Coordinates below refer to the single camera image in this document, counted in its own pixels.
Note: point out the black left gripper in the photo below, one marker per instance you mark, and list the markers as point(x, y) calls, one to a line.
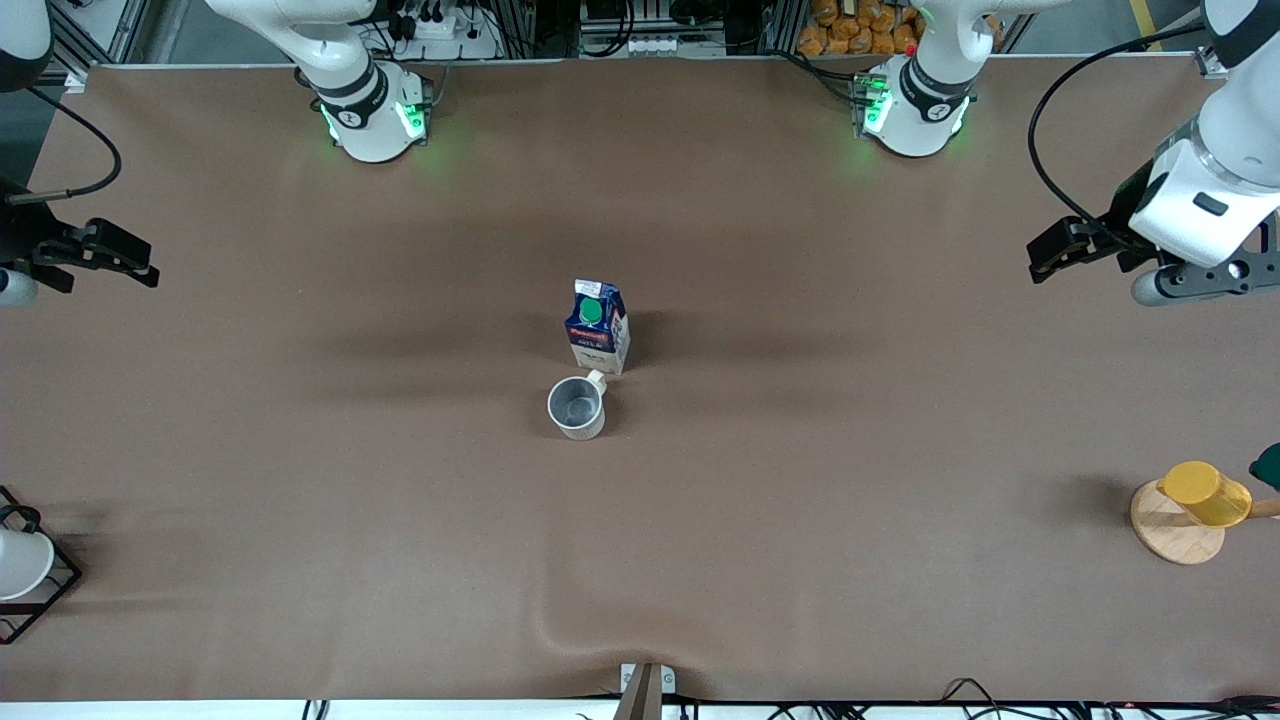
point(1128, 222)

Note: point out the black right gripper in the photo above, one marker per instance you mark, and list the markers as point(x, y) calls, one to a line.
point(20, 236)

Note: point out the blue milk carton green cap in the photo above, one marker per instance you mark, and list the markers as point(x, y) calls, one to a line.
point(598, 330)

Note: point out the grey ceramic mug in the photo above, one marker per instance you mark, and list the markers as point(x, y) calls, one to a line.
point(577, 405)

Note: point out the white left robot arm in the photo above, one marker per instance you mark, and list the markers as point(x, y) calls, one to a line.
point(1225, 190)

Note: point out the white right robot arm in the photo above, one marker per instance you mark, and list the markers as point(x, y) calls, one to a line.
point(370, 115)

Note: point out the yellow plastic cup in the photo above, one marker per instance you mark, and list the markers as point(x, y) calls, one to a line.
point(1205, 492)

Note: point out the dark green cup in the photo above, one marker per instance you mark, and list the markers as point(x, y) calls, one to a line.
point(1268, 468)

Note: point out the round wooden cup stand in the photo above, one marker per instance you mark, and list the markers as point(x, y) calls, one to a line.
point(1165, 535)

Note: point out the bag of orange bread rolls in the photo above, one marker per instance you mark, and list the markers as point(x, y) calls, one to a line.
point(850, 30)

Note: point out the white bowl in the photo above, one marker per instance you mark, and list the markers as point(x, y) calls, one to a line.
point(20, 565)

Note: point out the white power strip with plugs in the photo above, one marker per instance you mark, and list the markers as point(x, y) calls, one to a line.
point(445, 30)

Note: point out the white narrow power strip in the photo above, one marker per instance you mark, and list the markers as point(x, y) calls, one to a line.
point(670, 46)

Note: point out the aluminium frame profile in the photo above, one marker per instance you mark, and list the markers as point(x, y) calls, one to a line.
point(1212, 62)
point(90, 45)

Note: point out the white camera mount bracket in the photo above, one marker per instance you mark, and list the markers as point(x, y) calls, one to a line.
point(646, 685)

